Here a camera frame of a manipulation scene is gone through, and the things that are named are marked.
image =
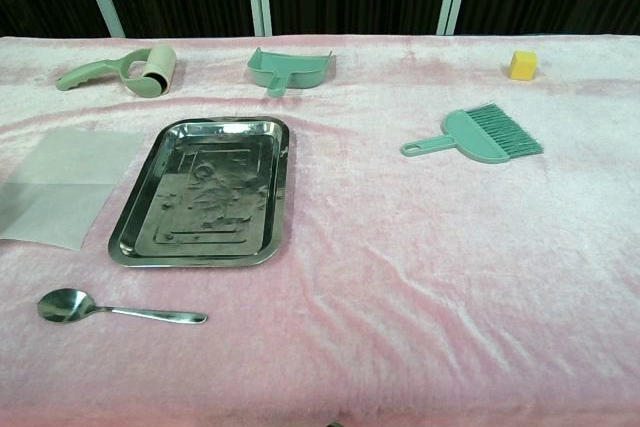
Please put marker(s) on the metal spoon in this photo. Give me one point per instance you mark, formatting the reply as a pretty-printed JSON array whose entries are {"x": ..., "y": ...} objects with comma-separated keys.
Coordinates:
[{"x": 62, "y": 305}]

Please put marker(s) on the white paper sheet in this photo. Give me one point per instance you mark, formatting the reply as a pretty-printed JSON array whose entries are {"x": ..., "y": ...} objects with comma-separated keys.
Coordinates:
[{"x": 60, "y": 187}]

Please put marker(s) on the green hand brush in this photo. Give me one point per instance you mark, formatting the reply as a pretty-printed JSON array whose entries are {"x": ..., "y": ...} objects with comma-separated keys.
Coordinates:
[{"x": 470, "y": 139}]

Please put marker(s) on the rectangular metal tray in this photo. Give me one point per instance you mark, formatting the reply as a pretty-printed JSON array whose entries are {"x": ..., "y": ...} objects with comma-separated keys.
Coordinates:
[{"x": 210, "y": 197}]

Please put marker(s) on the green lint roller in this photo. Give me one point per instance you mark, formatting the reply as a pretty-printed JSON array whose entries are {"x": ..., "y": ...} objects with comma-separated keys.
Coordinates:
[{"x": 162, "y": 64}]

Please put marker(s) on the green plastic dustpan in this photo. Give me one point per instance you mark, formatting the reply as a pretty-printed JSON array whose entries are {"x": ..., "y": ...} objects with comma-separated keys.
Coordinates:
[{"x": 292, "y": 78}]

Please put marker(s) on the yellow cube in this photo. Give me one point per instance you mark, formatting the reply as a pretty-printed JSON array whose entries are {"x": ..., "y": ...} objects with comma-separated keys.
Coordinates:
[{"x": 522, "y": 68}]

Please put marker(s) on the pink plush tablecloth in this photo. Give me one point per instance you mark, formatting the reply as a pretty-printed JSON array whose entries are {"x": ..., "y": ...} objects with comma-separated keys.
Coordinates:
[{"x": 400, "y": 272}]

